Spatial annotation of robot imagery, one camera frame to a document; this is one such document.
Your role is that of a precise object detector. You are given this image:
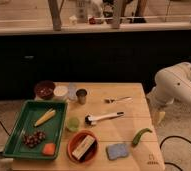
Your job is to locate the white handled black brush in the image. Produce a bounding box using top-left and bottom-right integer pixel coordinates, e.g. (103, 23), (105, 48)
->
(85, 112), (124, 126)

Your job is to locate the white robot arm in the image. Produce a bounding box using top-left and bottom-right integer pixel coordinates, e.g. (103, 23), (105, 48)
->
(147, 62), (191, 125)

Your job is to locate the green pepper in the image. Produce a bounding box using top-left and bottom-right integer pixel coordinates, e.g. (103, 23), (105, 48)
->
(132, 128), (152, 147)

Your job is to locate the silver fork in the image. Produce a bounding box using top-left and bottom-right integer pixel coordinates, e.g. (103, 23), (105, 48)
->
(104, 97), (131, 104)

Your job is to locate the blue sponge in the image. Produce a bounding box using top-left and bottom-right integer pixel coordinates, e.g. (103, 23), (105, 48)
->
(106, 143), (129, 160)

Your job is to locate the wooden block in bowl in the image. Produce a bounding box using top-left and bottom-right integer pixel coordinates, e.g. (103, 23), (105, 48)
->
(72, 135), (95, 160)

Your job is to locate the metal cup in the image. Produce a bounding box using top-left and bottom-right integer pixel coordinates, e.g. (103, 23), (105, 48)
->
(76, 89), (87, 105)

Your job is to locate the orange plastic bowl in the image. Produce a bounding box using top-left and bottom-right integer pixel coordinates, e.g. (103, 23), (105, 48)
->
(67, 130), (98, 164)

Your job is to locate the small green cup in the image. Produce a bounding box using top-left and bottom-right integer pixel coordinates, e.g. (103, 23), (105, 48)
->
(66, 117), (80, 132)

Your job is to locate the clear plastic cup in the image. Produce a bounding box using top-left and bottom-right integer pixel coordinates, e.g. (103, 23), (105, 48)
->
(68, 83), (76, 101)

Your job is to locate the white round container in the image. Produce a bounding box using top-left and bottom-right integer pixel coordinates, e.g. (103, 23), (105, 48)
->
(54, 86), (68, 100)

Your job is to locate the yellow corn cob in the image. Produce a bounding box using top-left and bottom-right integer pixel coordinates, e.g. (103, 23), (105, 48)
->
(34, 109), (56, 127)

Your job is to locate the orange sponge block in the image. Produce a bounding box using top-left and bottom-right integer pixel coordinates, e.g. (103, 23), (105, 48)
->
(42, 143), (56, 156)

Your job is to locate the dark red bowl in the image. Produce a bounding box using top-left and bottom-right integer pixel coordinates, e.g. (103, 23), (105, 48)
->
(34, 80), (55, 100)

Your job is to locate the green tray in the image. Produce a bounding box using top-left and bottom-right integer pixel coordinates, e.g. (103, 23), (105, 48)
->
(3, 100), (67, 160)

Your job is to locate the dark grape bunch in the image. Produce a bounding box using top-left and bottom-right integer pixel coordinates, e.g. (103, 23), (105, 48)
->
(23, 131), (46, 148)

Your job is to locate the black cable right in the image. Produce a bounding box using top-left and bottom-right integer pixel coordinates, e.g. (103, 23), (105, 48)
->
(159, 134), (191, 171)

